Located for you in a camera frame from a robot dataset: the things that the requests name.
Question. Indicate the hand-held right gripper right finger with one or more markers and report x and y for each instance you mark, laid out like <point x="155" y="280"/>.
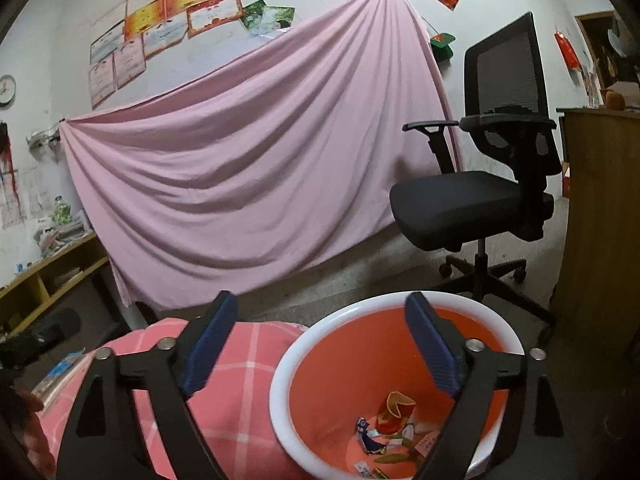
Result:
<point x="432" y="350"/>

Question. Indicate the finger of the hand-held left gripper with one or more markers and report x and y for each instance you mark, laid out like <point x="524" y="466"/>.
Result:
<point x="55" y="325"/>

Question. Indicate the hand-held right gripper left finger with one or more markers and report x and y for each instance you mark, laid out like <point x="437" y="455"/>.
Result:
<point x="207" y="355"/>

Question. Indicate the blue silver wrapper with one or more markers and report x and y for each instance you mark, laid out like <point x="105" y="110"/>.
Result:
<point x="367" y="435"/>

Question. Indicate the orange bucket with white rim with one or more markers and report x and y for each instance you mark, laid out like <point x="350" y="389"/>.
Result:
<point x="325" y="385"/>

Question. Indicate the green wrapper scrap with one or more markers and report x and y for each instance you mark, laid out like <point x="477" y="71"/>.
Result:
<point x="395" y="458"/>

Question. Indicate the blue white sachet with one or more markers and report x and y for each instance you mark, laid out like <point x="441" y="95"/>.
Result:
<point x="362" y="469"/>

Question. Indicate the person's left hand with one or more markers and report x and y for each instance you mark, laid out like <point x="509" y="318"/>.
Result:
<point x="25" y="410"/>

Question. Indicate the pink checked tablecloth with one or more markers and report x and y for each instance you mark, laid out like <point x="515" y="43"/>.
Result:
<point x="250" y="355"/>

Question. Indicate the blue cover book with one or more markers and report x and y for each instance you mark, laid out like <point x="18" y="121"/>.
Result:
<point x="55" y="372"/>

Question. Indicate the papers in shelf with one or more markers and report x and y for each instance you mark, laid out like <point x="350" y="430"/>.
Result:
<point x="65" y="277"/>

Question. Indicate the stack of books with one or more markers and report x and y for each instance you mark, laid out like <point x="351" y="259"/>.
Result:
<point x="57" y="237"/>

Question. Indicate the glass jar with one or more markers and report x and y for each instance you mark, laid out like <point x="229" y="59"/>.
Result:
<point x="62" y="212"/>

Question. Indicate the black office chair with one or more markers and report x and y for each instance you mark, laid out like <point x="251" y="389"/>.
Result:
<point x="450" y="205"/>

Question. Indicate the red tassel hanging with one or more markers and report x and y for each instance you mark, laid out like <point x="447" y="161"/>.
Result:
<point x="5" y="155"/>

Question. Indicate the pink hanging sheet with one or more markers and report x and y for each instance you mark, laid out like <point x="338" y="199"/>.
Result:
<point x="250" y="160"/>

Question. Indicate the red cardboard box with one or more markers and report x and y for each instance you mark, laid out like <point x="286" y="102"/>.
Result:
<point x="566" y="180"/>

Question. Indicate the wooden desk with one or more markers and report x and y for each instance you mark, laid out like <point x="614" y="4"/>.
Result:
<point x="600" y="210"/>

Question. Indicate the green hanging ornament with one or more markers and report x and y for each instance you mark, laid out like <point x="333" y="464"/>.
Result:
<point x="442" y="42"/>

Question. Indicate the orange round ornament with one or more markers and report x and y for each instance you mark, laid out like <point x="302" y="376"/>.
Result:
<point x="612" y="99"/>

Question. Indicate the red hanging decoration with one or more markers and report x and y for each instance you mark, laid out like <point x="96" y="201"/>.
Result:
<point x="567" y="50"/>

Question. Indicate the green landscape photo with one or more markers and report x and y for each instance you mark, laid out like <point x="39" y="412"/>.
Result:
<point x="277" y="20"/>
<point x="252" y="12"/>

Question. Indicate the dark framed picture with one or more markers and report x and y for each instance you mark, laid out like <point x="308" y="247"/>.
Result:
<point x="600" y="50"/>

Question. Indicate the wooden wall shelf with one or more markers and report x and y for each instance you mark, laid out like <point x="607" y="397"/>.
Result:
<point x="60" y="255"/>

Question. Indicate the white wall papers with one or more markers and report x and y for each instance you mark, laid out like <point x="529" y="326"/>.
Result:
<point x="25" y="195"/>

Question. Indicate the metal wall rack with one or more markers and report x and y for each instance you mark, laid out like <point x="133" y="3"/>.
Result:
<point x="42" y="137"/>

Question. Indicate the round wall clock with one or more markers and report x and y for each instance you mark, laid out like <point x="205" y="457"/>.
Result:
<point x="5" y="89"/>

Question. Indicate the group of wall certificates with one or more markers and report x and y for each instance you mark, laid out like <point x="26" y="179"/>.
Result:
<point x="150" y="15"/>

